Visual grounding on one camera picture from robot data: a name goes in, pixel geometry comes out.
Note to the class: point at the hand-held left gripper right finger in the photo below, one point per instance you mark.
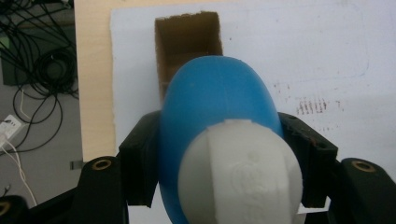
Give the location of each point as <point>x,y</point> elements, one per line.
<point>314,168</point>

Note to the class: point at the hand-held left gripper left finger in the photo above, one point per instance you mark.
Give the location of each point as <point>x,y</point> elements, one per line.
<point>140,161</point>

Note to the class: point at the blue detergent bottle white cap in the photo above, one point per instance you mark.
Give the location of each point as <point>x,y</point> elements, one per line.
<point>211,99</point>

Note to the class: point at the cardboard box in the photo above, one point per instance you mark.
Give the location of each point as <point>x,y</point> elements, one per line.
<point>186,37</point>

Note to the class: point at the black tape strip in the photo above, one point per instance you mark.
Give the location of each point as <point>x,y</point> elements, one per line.
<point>76,165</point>

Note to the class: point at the white foam sheet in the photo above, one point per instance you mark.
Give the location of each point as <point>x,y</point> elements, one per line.
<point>311,46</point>

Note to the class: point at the white power strip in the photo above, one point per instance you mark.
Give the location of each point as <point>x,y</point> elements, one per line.
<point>9,127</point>

